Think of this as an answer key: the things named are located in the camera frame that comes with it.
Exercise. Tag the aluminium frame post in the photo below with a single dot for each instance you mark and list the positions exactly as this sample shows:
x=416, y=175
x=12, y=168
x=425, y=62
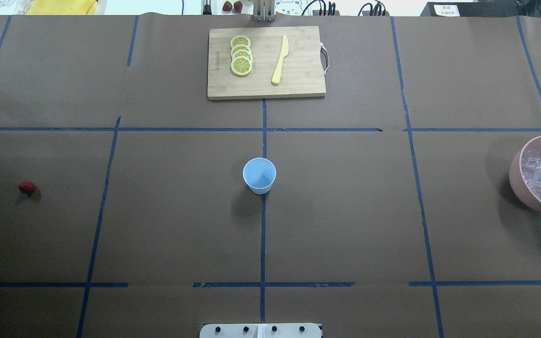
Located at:
x=264, y=11

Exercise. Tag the light blue paper cup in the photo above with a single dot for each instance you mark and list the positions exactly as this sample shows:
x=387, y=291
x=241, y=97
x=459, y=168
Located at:
x=259, y=174

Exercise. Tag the lemon slice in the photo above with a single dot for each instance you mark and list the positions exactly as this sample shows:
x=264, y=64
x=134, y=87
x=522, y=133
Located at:
x=238, y=48
x=240, y=41
x=242, y=57
x=241, y=67

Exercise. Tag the bamboo cutting board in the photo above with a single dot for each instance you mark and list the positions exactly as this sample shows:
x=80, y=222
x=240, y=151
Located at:
x=303, y=73

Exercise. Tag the yellow plastic knife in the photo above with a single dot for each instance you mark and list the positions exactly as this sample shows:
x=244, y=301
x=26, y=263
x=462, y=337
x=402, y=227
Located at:
x=278, y=71

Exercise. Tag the yellow cloth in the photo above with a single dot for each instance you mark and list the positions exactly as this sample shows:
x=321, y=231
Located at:
x=63, y=7

